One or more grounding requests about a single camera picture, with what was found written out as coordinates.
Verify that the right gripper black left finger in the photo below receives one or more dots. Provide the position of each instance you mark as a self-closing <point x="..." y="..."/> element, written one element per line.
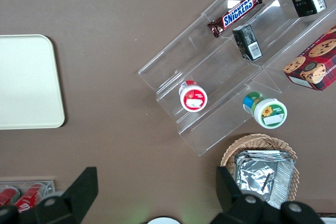
<point x="78" y="192"/>

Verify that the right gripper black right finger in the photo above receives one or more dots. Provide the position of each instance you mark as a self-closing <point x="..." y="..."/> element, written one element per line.
<point x="231" y="192"/>

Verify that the light wicker basket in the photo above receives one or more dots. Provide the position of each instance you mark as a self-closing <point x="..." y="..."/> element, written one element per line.
<point x="252" y="140"/>

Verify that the white snack tray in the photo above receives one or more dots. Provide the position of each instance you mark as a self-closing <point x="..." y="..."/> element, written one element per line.
<point x="330" y="221"/>

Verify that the cream rectangular tray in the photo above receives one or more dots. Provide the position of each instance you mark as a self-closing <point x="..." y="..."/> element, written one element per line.
<point x="29" y="82"/>

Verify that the clear acrylic bottle rack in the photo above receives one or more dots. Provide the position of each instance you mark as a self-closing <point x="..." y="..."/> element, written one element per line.
<point x="50" y="183"/>

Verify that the silver foil packets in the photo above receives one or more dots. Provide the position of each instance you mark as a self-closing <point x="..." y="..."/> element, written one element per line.
<point x="262" y="174"/>

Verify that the green lid yogurt cup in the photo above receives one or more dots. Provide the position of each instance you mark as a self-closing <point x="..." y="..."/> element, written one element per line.
<point x="269" y="112"/>

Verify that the red lid yogurt cup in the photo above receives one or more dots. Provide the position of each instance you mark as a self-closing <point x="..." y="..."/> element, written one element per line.
<point x="193" y="99"/>

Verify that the clear acrylic stepped stand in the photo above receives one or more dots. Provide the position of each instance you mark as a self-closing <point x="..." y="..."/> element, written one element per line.
<point x="215" y="64"/>

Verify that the red cookie box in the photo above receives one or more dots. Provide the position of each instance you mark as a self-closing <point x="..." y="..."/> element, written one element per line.
<point x="315" y="64"/>

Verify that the snickers chocolate bar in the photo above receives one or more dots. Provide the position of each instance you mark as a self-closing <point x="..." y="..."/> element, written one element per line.
<point x="236" y="14"/>

